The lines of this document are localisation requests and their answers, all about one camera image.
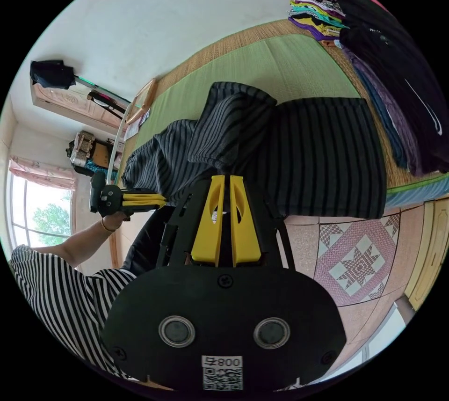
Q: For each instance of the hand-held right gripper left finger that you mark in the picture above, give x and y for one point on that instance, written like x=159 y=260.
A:
x=205 y=232

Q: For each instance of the pink wooden cupboard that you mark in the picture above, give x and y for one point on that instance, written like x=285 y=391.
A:
x=77 y=106

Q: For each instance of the cluttered shelf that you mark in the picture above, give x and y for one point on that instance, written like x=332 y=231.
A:
x=89 y=152

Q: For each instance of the wooden frame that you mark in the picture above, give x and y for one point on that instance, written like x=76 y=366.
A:
x=149 y=90

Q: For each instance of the person's body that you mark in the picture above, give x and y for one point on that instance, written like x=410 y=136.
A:
x=63 y=288

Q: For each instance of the window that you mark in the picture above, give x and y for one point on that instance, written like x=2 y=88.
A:
x=42 y=218

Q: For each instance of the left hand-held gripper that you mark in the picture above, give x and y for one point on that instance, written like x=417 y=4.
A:
x=110 y=199

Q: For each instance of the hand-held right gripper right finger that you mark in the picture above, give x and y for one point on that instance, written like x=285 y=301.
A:
x=247 y=236

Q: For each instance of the person's left hand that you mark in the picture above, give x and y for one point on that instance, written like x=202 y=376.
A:
x=114 y=221

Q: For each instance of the pink curtain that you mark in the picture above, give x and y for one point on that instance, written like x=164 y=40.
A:
x=45 y=173

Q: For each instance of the pile of clothes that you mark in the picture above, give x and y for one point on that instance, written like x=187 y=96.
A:
x=386 y=57

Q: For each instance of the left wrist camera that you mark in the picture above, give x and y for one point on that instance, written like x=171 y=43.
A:
x=96 y=190

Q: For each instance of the person's left forearm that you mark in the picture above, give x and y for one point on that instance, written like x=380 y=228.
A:
x=80 y=243

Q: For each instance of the bed with green woven mat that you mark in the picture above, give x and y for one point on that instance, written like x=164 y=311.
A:
x=266 y=57

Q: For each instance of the yellow wooden cabinet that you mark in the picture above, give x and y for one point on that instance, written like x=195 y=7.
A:
x=428 y=250

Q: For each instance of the grey black striped pants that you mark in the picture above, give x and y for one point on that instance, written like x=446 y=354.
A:
x=315 y=155

